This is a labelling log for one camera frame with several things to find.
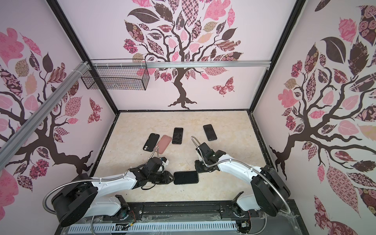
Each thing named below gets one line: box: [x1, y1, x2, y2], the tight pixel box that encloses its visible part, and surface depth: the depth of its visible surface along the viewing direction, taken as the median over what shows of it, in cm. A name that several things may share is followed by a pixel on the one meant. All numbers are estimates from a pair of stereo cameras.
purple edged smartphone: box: [171, 127, 184, 145], surface depth 109 cm
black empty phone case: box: [142, 133, 161, 153], surface depth 103 cm
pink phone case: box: [156, 134, 172, 155], surface depth 103 cm
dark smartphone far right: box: [202, 123, 218, 142], surface depth 109 cm
